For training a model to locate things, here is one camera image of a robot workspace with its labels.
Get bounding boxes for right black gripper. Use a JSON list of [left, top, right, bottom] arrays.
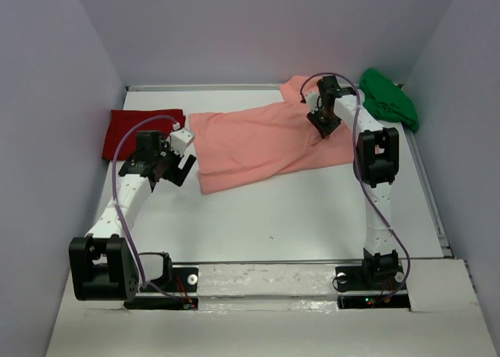
[[308, 103, 342, 138]]

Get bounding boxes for pink t-shirt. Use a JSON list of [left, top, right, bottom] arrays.
[[189, 76, 353, 195]]

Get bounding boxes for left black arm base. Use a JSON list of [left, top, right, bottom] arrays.
[[123, 266, 199, 311]]

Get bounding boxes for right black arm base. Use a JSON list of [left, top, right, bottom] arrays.
[[332, 266, 411, 310]]

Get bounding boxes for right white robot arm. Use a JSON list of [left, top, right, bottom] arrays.
[[299, 72, 403, 292]]

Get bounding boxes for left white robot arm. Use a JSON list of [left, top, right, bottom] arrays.
[[69, 128, 196, 301]]

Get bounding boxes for green t-shirt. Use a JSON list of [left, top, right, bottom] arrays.
[[359, 68, 420, 132]]

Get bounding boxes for folded red t-shirt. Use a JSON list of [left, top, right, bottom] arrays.
[[101, 108, 187, 162]]

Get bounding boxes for white foam strip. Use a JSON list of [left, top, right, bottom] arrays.
[[197, 263, 338, 298]]

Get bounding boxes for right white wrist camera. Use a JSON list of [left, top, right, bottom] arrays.
[[305, 91, 322, 113]]

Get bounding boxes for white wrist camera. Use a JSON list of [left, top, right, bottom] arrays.
[[305, 91, 322, 113], [169, 128, 195, 156]]

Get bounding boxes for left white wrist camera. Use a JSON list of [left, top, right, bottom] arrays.
[[169, 128, 195, 156]]

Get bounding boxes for back aluminium rail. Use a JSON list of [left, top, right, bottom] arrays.
[[125, 84, 280, 92]]

